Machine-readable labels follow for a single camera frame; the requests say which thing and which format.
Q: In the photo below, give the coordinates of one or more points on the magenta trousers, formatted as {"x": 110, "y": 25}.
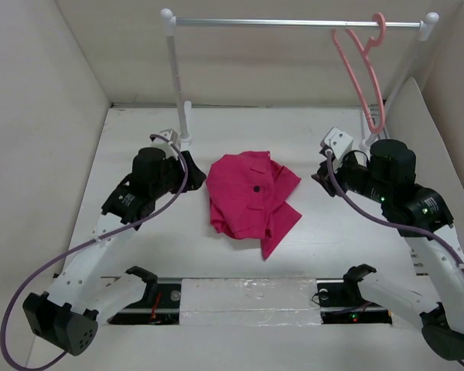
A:
{"x": 248, "y": 195}

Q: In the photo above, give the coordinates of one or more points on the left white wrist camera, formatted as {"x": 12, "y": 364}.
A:
{"x": 164, "y": 141}

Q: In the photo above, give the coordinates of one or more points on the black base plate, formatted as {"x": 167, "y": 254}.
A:
{"x": 338, "y": 307}
{"x": 159, "y": 306}

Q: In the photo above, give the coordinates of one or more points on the white clothes rack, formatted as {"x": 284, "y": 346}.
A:
{"x": 365, "y": 35}

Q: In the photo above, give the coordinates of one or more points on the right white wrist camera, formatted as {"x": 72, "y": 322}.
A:
{"x": 339, "y": 142}

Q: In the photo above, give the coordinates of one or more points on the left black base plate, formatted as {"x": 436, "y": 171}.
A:
{"x": 159, "y": 306}

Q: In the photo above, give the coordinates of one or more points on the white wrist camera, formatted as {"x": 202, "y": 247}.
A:
{"x": 164, "y": 141}
{"x": 339, "y": 142}

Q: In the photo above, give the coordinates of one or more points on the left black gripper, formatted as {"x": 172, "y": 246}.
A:
{"x": 195, "y": 177}

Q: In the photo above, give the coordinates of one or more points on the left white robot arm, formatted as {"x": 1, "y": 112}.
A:
{"x": 68, "y": 313}

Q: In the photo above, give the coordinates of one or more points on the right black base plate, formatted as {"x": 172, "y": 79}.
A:
{"x": 338, "y": 307}

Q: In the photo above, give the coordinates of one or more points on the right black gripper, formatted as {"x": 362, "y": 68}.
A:
{"x": 323, "y": 177}

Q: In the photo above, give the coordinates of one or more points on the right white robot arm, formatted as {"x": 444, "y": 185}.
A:
{"x": 384, "y": 191}

